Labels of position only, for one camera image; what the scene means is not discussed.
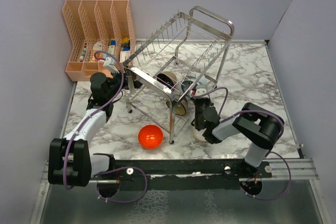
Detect black bowl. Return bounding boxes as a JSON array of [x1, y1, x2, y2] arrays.
[[156, 71, 178, 90]]

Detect red bowl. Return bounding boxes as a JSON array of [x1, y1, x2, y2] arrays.
[[138, 124, 164, 149]]

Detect blue and white bowl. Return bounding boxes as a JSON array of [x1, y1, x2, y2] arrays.
[[181, 77, 197, 97]]

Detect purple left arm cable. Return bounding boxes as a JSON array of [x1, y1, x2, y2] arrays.
[[62, 51, 150, 205]]

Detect cream bottle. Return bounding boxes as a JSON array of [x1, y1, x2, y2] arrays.
[[120, 37, 130, 61]]

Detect small green white tube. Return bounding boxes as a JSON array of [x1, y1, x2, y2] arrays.
[[79, 47, 87, 62]]

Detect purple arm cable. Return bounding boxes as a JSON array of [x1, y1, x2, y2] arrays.
[[62, 51, 150, 205], [181, 87, 290, 201]]

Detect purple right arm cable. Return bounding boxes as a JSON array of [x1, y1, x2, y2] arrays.
[[181, 87, 290, 201]]

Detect beige speckled bowl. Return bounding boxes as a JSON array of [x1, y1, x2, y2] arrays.
[[192, 127, 207, 143]]

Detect black aluminium frame rail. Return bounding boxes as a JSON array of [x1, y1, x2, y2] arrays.
[[42, 153, 318, 192]]

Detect orange white packet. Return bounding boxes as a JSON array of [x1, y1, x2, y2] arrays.
[[90, 41, 104, 63]]

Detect steel wire dish rack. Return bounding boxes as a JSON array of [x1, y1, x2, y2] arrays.
[[123, 6, 235, 143]]

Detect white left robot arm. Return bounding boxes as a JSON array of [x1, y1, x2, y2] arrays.
[[48, 72, 126, 190]]

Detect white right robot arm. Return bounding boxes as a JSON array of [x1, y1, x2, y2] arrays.
[[192, 98, 285, 177]]

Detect white blue tube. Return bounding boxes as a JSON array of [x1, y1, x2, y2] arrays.
[[108, 39, 117, 55]]

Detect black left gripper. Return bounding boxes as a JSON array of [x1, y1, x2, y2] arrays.
[[106, 66, 150, 100]]

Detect dark patterned cream-inside bowl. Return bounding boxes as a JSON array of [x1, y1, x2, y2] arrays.
[[175, 100, 188, 116]]

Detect peach plastic file organizer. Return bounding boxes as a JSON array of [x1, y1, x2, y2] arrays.
[[62, 0, 136, 81]]

